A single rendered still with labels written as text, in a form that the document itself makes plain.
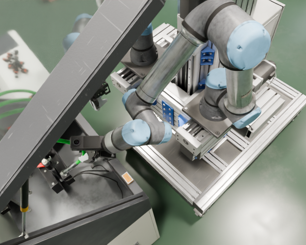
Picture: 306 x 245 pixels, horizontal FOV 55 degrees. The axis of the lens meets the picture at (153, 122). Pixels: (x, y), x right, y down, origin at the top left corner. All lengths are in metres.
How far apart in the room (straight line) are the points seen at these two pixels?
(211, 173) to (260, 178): 0.45
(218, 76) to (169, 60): 0.35
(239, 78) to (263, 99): 0.64
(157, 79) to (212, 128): 0.48
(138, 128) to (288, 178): 1.78
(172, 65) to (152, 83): 0.09
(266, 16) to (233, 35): 0.78
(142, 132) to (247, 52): 0.36
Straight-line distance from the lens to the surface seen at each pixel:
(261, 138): 2.30
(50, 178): 1.40
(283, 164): 2.52
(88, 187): 1.49
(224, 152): 2.21
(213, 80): 1.19
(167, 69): 0.93
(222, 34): 0.81
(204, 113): 1.34
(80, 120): 1.53
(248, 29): 0.79
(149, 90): 0.96
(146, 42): 1.48
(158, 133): 0.93
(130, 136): 0.85
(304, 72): 3.12
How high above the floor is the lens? 2.18
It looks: 58 degrees down
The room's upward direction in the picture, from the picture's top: 8 degrees counter-clockwise
